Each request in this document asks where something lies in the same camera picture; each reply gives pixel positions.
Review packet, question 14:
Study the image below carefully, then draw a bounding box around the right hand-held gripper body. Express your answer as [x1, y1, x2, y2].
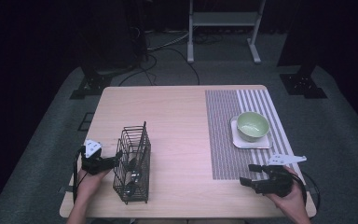
[252, 154, 308, 198]

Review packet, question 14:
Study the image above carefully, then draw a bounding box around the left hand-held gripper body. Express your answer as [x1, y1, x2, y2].
[80, 139, 107, 175]

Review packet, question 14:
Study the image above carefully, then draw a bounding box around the black wire basket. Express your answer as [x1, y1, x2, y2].
[112, 120, 152, 205]

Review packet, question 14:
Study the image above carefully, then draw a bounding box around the green bowl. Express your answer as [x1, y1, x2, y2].
[236, 111, 270, 143]

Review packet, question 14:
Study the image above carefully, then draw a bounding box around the person's right hand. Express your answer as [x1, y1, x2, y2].
[265, 165, 308, 216]

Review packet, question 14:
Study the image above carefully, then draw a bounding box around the white square plate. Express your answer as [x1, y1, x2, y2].
[229, 116, 273, 150]

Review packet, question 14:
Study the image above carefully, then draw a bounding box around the dark floor hatch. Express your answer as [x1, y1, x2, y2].
[76, 112, 96, 133]

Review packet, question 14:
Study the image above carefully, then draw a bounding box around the grey striped placemat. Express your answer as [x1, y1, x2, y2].
[204, 89, 306, 181]

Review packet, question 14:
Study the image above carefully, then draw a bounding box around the black stand base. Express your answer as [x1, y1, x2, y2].
[279, 72, 328, 100]
[69, 65, 114, 101]

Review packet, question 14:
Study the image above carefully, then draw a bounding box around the white metal stand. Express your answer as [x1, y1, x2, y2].
[186, 0, 267, 65]

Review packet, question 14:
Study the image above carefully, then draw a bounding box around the left hand-held gripper cable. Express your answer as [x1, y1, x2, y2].
[72, 146, 87, 205]

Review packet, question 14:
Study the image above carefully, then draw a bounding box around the hand-held gripper cable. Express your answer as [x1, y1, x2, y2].
[292, 170, 322, 213]
[72, 146, 87, 205]

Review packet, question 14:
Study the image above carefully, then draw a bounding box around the right hand-held gripper cable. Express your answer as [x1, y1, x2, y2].
[292, 170, 322, 213]

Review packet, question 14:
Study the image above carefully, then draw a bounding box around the black floor cable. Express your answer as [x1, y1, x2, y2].
[117, 46, 200, 87]

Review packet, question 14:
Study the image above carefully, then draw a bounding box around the grey floor cable bundle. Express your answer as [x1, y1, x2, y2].
[146, 30, 190, 52]

